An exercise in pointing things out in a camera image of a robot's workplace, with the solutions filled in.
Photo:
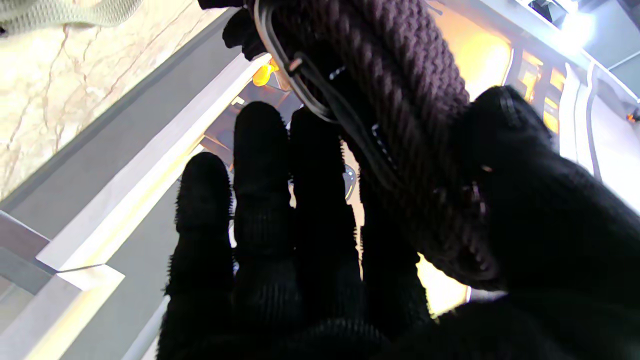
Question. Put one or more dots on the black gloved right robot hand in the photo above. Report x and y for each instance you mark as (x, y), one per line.
(550, 250)

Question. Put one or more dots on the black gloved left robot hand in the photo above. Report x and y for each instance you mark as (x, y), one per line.
(240, 30)

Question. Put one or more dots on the orange fruits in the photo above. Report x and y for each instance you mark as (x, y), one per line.
(262, 74)

